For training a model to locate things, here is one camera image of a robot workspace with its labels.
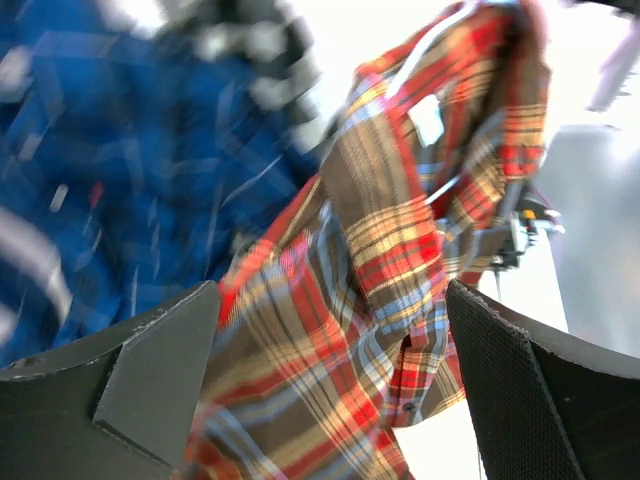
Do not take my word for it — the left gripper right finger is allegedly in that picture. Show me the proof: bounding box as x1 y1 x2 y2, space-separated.
446 280 639 480

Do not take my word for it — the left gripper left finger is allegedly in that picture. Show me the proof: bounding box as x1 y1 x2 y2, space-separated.
1 282 220 480

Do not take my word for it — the red brown plaid shirt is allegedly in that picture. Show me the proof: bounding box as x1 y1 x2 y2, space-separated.
182 1 549 479

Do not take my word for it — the light blue hanger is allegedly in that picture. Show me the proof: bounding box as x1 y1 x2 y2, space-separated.
384 2 481 206

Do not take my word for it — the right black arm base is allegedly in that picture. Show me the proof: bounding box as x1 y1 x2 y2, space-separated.
491 184 565 273

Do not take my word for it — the blue plaid shirt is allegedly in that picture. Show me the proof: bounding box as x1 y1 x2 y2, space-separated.
0 0 326 369

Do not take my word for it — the black white plaid shirt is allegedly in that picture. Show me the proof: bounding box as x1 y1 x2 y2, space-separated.
0 0 331 331

